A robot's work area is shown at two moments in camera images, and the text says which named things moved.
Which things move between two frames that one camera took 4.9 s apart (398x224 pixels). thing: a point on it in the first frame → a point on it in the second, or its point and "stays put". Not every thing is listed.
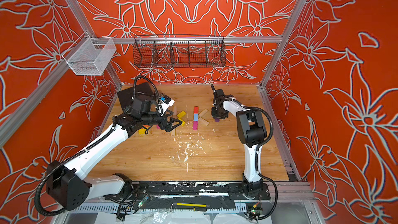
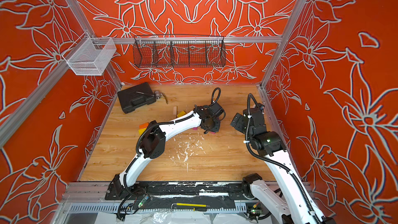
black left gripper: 168,127 → 216,129
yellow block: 182,114 stays put
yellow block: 142,131 stays put
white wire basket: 90,56 stays put
